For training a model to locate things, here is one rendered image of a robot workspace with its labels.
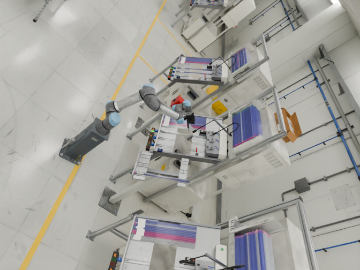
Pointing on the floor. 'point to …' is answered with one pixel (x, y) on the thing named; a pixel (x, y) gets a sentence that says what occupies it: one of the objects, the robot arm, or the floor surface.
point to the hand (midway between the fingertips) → (189, 128)
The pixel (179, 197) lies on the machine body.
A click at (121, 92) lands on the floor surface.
